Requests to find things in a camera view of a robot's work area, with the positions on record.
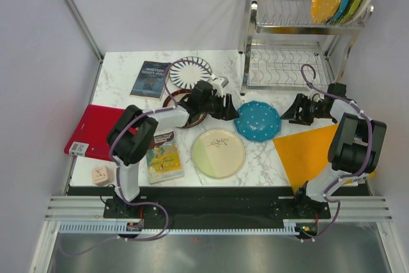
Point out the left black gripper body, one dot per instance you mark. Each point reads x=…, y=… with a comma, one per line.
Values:
x=215, y=101

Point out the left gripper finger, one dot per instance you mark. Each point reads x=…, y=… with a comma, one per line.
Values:
x=218, y=113
x=228, y=111

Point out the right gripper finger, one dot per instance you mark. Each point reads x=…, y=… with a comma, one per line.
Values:
x=291, y=113
x=301, y=121

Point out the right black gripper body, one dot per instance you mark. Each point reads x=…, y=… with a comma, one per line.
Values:
x=310, y=109

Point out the stainless steel dish rack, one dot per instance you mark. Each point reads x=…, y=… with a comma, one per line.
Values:
x=279, y=36

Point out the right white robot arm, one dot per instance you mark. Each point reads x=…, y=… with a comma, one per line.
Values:
x=352, y=155

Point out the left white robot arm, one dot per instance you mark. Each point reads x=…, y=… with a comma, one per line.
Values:
x=132, y=134

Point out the black and white striped plate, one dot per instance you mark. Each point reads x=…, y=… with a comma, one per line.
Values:
x=186, y=72

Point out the orange cutting board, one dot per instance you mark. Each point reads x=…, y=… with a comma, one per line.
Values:
x=304, y=155

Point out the cream and green floral plate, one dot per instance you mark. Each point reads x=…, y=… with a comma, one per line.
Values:
x=218, y=154

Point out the dark blue paperback book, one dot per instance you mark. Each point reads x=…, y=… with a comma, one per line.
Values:
x=150, y=80

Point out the yellow illustrated paperback book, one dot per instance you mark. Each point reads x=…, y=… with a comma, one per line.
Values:
x=163, y=158

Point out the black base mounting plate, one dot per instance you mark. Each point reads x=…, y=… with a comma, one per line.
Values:
x=275, y=202

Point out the red folder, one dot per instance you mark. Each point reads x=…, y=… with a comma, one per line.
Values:
x=90, y=136

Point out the small pink box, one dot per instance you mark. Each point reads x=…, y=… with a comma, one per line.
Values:
x=101, y=176

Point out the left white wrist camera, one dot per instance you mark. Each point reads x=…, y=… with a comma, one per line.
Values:
x=219, y=83

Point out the grey slotted cable duct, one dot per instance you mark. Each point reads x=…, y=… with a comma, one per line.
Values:
x=127, y=228

